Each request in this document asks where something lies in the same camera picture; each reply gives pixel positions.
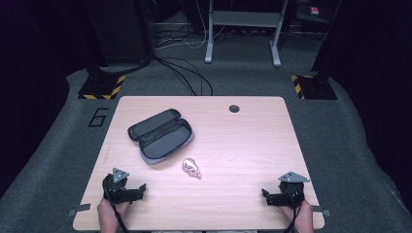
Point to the grey table edge bracket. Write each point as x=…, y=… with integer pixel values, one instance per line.
x=79, y=208
x=322, y=212

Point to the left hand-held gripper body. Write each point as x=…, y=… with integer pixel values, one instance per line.
x=115, y=189

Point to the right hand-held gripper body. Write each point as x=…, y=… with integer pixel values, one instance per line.
x=291, y=192

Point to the white metal desk frame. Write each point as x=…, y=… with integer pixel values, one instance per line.
x=246, y=18

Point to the black yellow striped stand base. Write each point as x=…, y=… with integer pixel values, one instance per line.
x=100, y=87
x=315, y=87

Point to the dark box with red label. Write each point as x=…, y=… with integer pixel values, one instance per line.
x=312, y=11

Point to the dark cabinet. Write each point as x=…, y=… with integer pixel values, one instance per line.
x=120, y=32

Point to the person's left hand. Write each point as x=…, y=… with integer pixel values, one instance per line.
x=108, y=210

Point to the dark zipper case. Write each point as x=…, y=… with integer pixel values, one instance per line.
x=162, y=139

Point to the black round table grommet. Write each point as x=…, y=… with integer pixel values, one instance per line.
x=234, y=108

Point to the person's right hand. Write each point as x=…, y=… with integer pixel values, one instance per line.
x=301, y=213

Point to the small clear item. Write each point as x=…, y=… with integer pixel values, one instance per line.
x=191, y=168

